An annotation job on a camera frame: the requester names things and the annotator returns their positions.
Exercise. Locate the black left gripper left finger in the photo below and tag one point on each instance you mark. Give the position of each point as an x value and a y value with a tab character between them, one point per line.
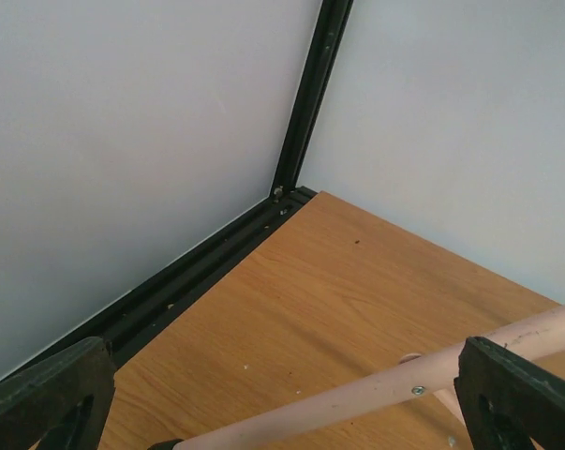
62	402

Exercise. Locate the black aluminium frame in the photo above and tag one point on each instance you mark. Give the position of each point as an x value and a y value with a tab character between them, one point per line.
130	132

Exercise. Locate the pink music stand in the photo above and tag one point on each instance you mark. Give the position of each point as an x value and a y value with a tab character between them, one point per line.
532	338

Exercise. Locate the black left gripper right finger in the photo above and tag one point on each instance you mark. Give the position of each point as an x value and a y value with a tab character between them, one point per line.
508	402

